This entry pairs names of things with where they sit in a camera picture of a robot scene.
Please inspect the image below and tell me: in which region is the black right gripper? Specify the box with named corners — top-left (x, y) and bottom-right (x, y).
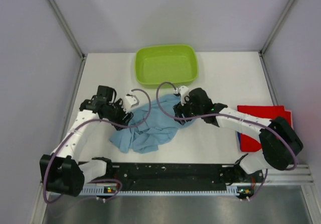
top-left (174, 94), bottom-right (204, 125)

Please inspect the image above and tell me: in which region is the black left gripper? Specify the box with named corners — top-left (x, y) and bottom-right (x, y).
top-left (104, 98), bottom-right (133, 130)

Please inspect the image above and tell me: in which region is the light blue t shirt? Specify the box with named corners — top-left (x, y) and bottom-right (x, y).
top-left (109, 94), bottom-right (183, 154)

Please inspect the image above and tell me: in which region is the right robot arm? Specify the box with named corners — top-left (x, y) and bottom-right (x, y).
top-left (173, 86), bottom-right (303, 182)

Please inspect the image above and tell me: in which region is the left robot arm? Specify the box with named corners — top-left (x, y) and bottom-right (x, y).
top-left (40, 85), bottom-right (139, 196)

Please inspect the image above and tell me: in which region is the green plastic basin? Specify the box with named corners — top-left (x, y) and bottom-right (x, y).
top-left (134, 44), bottom-right (199, 88)

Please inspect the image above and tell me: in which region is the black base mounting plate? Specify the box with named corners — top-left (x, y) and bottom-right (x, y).
top-left (96, 162), bottom-right (263, 191)

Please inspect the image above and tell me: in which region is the red folded t shirt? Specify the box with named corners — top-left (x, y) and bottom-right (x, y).
top-left (237, 104), bottom-right (293, 153)

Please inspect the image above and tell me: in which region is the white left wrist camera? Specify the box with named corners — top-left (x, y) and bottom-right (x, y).
top-left (122, 90), bottom-right (139, 111)

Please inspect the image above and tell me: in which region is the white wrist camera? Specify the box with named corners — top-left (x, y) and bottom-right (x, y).
top-left (122, 90), bottom-right (139, 111)
top-left (174, 85), bottom-right (190, 106)

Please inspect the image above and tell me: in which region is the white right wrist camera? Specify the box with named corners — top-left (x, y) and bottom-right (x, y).
top-left (174, 85), bottom-right (190, 106)

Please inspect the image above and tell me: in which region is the right aluminium corner post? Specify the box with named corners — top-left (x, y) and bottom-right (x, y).
top-left (259, 0), bottom-right (298, 57)

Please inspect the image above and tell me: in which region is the aluminium corner post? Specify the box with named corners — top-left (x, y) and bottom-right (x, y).
top-left (259, 0), bottom-right (298, 57)
top-left (46, 0), bottom-right (85, 59)

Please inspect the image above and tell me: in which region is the left aluminium corner post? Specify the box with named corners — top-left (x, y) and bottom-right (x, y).
top-left (46, 0), bottom-right (85, 59)

